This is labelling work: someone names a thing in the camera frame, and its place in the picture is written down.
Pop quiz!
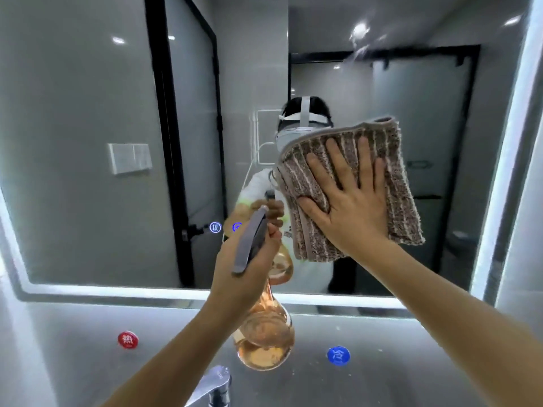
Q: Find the person's left hand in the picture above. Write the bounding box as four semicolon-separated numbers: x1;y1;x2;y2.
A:
210;224;283;312

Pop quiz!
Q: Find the person's right hand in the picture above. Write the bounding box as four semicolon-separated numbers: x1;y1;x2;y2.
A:
296;136;401;256

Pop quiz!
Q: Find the brown striped cleaning cloth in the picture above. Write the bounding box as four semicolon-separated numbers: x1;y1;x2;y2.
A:
271;116;426;263

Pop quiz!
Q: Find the amber spray bottle grey trigger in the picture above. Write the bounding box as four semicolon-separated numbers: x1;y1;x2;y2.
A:
231;205;296;372

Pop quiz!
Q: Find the person's left forearm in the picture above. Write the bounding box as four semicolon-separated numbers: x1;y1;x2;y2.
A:
101;292;240;407

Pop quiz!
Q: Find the person's right forearm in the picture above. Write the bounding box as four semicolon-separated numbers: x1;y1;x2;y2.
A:
351;242;543;407

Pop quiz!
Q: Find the blue round sticker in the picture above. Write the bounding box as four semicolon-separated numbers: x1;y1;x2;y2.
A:
327;346;351;367

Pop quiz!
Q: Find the chrome faucet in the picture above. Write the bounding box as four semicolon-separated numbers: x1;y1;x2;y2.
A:
184;365;232;407

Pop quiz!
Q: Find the lit-edge wall mirror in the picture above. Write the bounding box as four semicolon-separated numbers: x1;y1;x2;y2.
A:
0;0;543;318

